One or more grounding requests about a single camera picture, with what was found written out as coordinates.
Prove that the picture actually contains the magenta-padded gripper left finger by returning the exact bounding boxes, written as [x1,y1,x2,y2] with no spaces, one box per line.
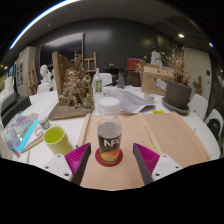
[43,142,92,186]

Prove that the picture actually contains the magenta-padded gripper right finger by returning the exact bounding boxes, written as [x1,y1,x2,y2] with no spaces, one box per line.
[132,142,184,186]

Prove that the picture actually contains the clear drink bottle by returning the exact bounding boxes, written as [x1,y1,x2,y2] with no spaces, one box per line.
[96,96,123,164]

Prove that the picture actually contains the flat round red coaster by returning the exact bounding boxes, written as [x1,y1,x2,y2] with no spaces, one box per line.
[94,147,124,168]

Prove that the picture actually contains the lime green mug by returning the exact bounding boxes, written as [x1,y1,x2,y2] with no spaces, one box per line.
[43,125,74,156]

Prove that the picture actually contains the beige canvas sheet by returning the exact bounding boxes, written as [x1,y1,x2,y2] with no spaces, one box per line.
[76,111,212,191]

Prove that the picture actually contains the wooden paintbrush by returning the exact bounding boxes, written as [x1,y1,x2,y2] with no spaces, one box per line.
[20,133,46,154]

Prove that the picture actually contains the small white-lidded jar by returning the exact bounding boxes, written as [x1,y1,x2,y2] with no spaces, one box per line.
[37,114,51,131]

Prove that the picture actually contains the dark grey plant saucer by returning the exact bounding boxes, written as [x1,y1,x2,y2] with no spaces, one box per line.
[161,96,191,116]

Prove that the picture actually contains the grey newspaper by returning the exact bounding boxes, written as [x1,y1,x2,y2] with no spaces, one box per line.
[101,85,157,115]

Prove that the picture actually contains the small grey cup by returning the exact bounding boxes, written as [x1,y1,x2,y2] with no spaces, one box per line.
[143,93,156,104]

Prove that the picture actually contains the colourful picture book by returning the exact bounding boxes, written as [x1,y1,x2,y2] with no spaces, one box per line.
[1,112,40,158]

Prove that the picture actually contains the golden sculpture on wooden base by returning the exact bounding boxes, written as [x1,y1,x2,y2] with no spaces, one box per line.
[48,50,95,121]

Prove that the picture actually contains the dried plant in dark pot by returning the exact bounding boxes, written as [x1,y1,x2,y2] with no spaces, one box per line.
[161,44,193,111]

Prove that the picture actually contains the black backpack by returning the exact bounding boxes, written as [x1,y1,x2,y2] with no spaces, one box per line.
[207,118,223,141]

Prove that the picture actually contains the brown cardboard box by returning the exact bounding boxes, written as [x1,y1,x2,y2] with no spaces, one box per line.
[140,64,175,97]

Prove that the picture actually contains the white spray bottle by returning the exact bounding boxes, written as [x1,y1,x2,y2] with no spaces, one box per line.
[94,67,103,94]

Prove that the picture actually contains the black box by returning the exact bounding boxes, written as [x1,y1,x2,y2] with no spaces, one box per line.
[0,91,33,128]

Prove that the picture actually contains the grey glass flask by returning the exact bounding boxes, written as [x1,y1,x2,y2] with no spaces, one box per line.
[116,71,126,90]

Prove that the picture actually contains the wooden figure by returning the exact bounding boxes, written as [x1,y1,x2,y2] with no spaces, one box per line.
[193,75,203,96]

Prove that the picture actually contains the white plaster bust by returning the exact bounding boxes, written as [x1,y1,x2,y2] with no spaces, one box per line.
[39,64,54,86]

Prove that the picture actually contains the wooden easel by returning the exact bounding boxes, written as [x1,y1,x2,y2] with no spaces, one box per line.
[73,50,98,74]
[28,60,39,96]

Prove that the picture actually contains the red box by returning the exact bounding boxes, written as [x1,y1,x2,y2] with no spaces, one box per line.
[125,57,143,71]

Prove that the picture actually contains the white paper bag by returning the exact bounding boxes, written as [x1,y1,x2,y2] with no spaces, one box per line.
[150,50,163,67]

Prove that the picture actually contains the white cabinet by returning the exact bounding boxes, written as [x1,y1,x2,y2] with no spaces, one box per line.
[14,45,38,98]

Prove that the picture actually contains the long white ceiling light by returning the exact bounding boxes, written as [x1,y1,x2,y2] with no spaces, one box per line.
[9,0,81,50]

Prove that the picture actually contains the black wall screen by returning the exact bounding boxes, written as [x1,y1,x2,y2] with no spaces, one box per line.
[39,32,85,66]

